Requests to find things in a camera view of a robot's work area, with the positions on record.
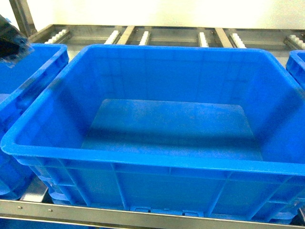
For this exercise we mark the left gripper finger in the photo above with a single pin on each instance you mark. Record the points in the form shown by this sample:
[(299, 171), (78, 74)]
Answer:
[(14, 46)]

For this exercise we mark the left neighbour blue crate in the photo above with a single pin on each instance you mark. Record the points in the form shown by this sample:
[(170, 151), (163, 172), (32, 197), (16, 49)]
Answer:
[(20, 85)]

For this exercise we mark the neighbour blue crate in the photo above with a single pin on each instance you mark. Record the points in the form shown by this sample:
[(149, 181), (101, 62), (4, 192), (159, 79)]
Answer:
[(20, 85), (296, 66)]

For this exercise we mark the steel shelf rack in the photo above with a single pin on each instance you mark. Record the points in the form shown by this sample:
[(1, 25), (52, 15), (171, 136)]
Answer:
[(263, 24)]

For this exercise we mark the blue plastic crate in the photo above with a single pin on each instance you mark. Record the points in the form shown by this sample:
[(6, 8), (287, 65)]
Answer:
[(209, 132)]

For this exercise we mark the right neighbour blue crate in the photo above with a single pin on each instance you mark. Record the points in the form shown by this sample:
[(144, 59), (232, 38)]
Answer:
[(296, 66)]

